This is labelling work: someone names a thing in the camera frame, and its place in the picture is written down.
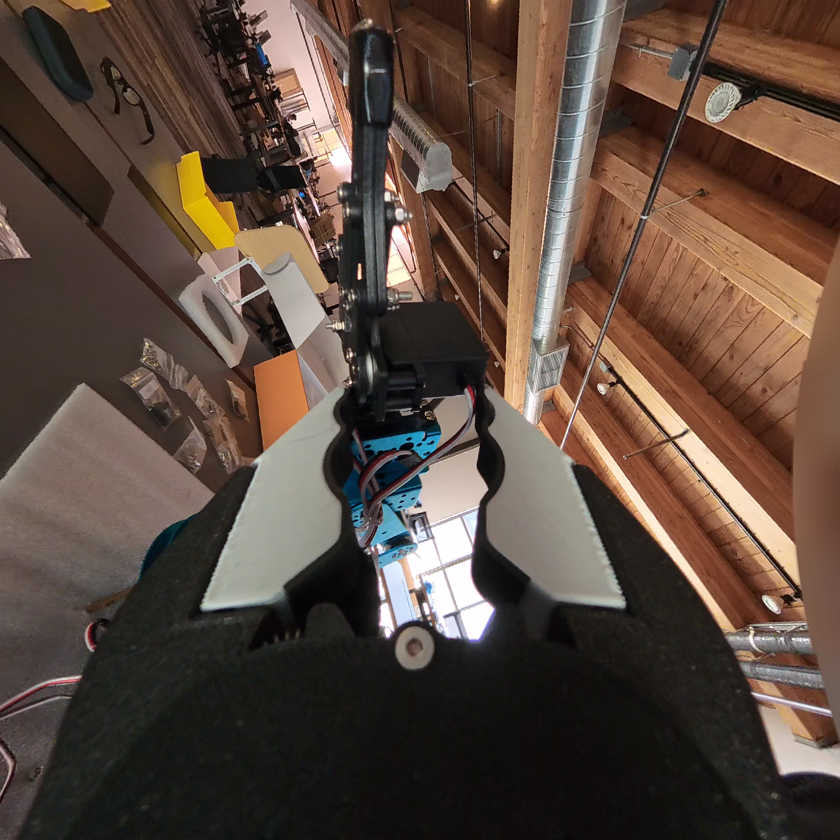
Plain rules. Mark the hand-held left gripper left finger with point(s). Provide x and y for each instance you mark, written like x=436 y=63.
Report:
x=275 y=518

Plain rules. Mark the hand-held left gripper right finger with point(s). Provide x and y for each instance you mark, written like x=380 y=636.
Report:
x=551 y=518

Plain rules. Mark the blue toy robot arm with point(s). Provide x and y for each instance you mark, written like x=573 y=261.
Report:
x=367 y=197

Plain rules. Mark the large office window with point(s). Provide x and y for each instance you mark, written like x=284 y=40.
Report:
x=453 y=577

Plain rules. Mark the orange white cardboard box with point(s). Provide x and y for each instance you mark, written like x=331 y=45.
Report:
x=279 y=400

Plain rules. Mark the small spot light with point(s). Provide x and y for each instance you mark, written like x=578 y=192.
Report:
x=607 y=380
x=773 y=602

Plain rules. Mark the scattered clear screw bags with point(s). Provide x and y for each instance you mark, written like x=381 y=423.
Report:
x=154 y=394

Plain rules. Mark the brass rod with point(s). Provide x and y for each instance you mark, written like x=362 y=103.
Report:
x=111 y=600

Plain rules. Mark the white foam sheet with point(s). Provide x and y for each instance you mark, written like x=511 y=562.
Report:
x=79 y=499

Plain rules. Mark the clear acrylic stand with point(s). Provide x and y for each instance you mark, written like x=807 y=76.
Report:
x=220 y=282

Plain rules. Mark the grey metal pipe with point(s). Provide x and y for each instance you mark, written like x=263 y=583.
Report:
x=781 y=674
x=768 y=640

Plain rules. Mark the light wooden chair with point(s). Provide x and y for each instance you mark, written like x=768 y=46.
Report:
x=282 y=253

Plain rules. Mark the black ceiling rod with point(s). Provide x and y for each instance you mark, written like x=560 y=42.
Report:
x=649 y=211

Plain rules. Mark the yellow plastic tray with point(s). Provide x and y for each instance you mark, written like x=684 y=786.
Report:
x=88 y=4
x=197 y=197

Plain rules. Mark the rows of office workstations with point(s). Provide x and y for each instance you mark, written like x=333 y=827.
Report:
x=275 y=79

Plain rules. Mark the black eyeglasses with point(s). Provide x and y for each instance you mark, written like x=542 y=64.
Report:
x=134 y=98

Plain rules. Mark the round white track light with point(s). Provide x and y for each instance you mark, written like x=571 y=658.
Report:
x=722 y=102

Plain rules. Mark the grey electrical junction box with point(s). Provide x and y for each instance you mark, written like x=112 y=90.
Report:
x=684 y=60

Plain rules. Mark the dark blue glasses case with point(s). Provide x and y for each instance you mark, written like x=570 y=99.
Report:
x=59 y=52

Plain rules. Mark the silver spiral ventilation duct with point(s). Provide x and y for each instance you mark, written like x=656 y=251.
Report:
x=577 y=164

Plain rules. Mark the wide silver ventilation duct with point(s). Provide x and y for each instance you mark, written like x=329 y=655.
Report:
x=426 y=154

